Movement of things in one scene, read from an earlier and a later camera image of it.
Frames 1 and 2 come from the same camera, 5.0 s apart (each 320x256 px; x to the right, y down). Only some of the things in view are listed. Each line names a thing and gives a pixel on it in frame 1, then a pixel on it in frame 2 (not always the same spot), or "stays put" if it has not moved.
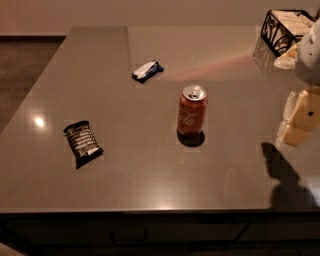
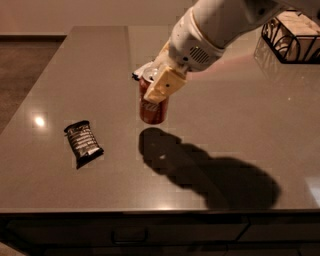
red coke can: [191, 110] to [151, 112]
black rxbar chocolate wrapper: [83, 142] stays put
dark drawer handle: [113, 241] stays put
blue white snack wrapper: [147, 71] stays put
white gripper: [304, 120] to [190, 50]
